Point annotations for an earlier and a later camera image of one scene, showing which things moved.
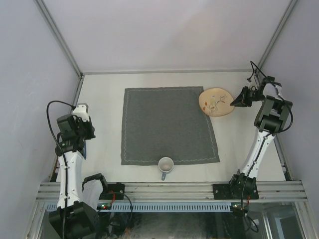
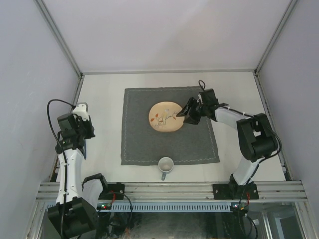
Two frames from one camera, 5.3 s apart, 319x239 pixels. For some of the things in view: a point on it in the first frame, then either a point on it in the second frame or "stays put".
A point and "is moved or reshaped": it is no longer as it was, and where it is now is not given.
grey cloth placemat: [166, 122] stays put
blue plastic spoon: [85, 151] stays put
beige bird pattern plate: [215, 102] is moved or reshaped
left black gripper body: [84, 129] stays put
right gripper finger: [243, 99] to [185, 110]
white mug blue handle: [165, 165] stays put
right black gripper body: [256, 96] to [197, 110]
